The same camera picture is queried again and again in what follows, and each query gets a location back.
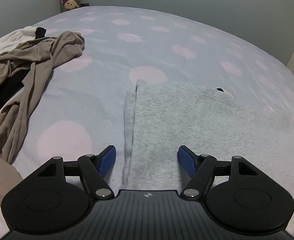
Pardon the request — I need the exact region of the taupe brown garment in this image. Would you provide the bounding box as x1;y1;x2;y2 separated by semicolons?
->
0;31;85;204

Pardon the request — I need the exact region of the grey t-shirt black collar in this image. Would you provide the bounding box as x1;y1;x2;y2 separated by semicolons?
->
121;78;294;235

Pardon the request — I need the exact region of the pink dotted bed sheet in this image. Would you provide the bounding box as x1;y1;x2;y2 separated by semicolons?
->
0;5;294;240

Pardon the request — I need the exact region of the black garment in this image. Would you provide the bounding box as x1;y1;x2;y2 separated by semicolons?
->
0;26;47;144

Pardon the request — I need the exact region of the black wall socket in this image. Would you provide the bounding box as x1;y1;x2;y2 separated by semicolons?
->
80;3;90;7

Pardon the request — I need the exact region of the cream white garment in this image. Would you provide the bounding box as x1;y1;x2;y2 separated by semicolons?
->
0;26;37;55

